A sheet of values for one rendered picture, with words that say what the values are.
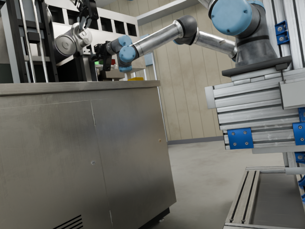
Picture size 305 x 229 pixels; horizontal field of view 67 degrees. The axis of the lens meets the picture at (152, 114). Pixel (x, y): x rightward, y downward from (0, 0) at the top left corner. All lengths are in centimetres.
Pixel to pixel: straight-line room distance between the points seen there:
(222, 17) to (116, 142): 77
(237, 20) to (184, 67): 351
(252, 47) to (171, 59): 354
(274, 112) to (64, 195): 89
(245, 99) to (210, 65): 327
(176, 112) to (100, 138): 329
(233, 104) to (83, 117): 66
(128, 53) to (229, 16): 52
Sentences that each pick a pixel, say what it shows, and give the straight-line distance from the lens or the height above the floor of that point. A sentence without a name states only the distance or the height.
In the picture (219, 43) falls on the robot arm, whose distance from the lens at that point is 150.
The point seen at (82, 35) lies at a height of 124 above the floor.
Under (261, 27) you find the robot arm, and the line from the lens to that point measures 97.
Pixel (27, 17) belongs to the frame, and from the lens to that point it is 133.
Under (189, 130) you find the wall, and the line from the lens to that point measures 432.
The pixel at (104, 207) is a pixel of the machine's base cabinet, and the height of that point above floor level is 30.
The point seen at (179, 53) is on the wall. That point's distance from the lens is 437.
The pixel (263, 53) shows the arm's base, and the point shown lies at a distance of 94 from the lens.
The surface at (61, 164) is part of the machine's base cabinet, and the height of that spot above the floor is 56.
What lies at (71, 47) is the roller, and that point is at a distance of 150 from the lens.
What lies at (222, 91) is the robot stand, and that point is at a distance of 94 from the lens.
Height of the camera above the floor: 72
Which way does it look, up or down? 1 degrees down
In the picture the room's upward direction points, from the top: 10 degrees counter-clockwise
